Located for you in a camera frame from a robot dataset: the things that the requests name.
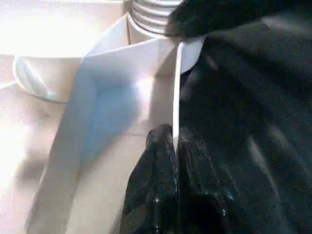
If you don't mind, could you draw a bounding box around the white plastic table leg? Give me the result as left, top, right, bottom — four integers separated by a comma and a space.
126, 0, 182, 35

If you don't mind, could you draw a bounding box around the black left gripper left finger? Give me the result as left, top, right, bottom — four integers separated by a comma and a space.
121, 123, 181, 234

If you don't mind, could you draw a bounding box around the white plastic table top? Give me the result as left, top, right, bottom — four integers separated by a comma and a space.
0, 0, 205, 234

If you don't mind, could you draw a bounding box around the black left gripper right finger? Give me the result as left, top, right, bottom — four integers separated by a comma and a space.
177, 126, 244, 234

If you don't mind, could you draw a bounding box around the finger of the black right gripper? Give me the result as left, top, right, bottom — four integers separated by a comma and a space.
165, 0, 269, 39

